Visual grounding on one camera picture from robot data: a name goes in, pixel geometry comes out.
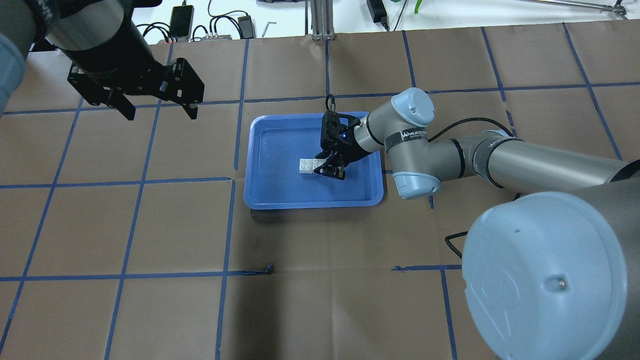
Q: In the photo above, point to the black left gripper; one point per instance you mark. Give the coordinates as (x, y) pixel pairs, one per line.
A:
(116, 61)

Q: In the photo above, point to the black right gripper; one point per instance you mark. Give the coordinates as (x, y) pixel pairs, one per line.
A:
(348, 146)

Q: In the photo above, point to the white block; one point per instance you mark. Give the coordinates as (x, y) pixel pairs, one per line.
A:
(306, 166)
(317, 163)

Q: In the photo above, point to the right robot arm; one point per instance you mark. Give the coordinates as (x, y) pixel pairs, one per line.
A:
(552, 275)

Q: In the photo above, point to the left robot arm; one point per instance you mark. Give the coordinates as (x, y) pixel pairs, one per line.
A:
(70, 25)

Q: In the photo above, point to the blue plastic tray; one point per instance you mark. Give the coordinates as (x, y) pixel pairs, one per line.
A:
(277, 143)

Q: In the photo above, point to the black smartphone on desk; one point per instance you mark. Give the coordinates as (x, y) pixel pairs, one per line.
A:
(181, 21)

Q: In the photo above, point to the black power adapter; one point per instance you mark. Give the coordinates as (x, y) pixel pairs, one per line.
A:
(246, 27)

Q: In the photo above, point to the brown paper table cover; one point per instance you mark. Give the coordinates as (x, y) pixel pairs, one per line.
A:
(130, 240)

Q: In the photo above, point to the usb hub with cables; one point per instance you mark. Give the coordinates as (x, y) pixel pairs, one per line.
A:
(207, 36)

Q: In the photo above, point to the aluminium frame post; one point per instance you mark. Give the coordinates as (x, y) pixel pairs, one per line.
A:
(319, 19)

